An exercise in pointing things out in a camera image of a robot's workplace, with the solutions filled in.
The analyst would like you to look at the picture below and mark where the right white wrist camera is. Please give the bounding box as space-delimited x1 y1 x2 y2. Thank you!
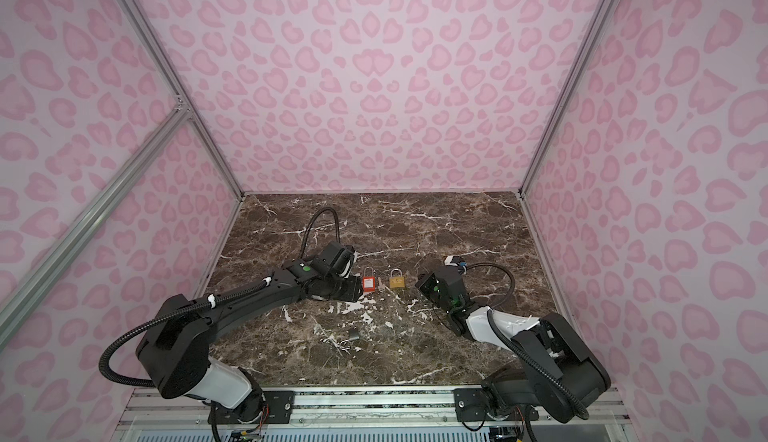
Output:
444 256 468 274

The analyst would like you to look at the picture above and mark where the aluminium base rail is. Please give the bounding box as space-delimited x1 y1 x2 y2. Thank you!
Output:
112 385 638 441

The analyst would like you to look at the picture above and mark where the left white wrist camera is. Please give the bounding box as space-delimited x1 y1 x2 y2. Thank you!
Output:
313 242 356 278

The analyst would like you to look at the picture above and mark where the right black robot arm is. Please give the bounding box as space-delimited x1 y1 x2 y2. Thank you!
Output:
416 262 612 423

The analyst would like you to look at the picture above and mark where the diagonal aluminium frame strut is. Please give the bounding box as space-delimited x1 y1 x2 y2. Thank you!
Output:
1 103 189 347

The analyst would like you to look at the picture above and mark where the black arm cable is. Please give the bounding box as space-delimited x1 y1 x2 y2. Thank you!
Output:
98 206 342 389
461 261 590 421

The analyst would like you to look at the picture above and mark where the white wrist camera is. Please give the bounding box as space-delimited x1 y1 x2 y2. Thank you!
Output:
444 256 468 274
313 242 356 278

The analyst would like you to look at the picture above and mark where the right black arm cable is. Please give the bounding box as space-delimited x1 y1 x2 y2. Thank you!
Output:
461 261 590 421

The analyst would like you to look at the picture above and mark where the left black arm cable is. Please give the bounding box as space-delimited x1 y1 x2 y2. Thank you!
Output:
98 206 342 389

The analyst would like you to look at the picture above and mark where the brass padlock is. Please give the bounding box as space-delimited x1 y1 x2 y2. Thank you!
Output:
389 269 406 290

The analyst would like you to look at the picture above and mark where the red padlock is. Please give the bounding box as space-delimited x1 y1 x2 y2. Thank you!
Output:
362 267 378 294

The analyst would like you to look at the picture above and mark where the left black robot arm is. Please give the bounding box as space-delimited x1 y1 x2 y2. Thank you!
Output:
98 241 363 421

